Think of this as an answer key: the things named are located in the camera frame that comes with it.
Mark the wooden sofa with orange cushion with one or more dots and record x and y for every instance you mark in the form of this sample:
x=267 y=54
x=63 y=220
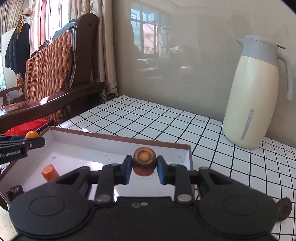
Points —
x=59 y=82

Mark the small orange kumquat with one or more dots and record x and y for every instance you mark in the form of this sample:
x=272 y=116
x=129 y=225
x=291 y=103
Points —
x=31 y=134

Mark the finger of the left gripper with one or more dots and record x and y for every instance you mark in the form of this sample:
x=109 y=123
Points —
x=4 y=138
x=34 y=143

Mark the straw hat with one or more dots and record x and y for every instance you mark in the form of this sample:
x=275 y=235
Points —
x=26 y=12

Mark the black white grid tablecloth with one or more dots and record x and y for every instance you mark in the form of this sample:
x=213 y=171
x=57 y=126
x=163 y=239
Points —
x=270 y=168

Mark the brown cardboard box white inside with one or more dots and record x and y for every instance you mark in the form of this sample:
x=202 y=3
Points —
x=78 y=158

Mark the dark jacket on rack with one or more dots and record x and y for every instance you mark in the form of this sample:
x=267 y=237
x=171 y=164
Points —
x=18 y=51

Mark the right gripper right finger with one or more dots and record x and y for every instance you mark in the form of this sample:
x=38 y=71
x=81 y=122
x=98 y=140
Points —
x=178 y=176

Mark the brownish carrot top piece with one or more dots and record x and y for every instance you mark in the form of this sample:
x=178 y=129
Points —
x=144 y=161

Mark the beige floral curtain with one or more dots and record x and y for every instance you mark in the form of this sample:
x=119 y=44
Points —
x=104 y=60

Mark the dark mangosteen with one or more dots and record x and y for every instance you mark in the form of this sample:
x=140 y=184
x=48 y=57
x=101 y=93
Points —
x=285 y=208
x=13 y=192

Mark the cream thermos jug grey lid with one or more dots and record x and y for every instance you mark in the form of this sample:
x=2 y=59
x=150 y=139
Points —
x=254 y=91

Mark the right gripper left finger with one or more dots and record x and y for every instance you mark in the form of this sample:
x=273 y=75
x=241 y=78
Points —
x=110 y=176

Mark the red plastic bag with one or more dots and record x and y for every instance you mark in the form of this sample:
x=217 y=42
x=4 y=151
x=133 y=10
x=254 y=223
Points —
x=26 y=127

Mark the bright orange carrot chunk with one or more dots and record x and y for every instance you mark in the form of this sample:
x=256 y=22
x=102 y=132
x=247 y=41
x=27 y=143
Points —
x=50 y=173

